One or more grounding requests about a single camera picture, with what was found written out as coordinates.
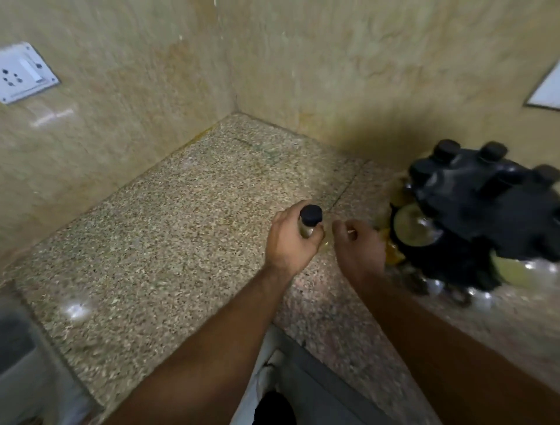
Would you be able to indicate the person's left hand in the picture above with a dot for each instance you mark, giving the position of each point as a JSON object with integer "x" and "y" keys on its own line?
{"x": 288, "y": 249}

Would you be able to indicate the person's right hand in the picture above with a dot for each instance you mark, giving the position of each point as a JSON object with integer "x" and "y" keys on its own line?
{"x": 363, "y": 258}

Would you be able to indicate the black rotating bottle rack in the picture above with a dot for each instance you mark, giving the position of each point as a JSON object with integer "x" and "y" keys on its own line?
{"x": 481, "y": 206}

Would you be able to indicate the person's right forearm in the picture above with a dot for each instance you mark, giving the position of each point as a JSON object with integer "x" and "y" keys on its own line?
{"x": 459, "y": 363}

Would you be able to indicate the person's left forearm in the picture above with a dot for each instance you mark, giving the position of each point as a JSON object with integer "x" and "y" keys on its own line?
{"x": 205, "y": 363}

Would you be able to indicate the person's left white shoe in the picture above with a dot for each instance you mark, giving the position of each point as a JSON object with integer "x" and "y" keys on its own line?
{"x": 267, "y": 376}

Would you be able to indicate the person's black trousers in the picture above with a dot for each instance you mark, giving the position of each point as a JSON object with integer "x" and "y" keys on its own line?
{"x": 274, "y": 411}

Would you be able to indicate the wide white switchboard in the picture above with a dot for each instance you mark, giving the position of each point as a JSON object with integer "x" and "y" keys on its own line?
{"x": 549, "y": 89}

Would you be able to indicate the steel sink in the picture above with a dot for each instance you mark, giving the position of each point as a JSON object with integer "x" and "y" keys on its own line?
{"x": 26, "y": 372}

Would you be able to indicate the small white wall socket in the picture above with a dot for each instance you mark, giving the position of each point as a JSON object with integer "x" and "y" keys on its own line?
{"x": 22, "y": 74}

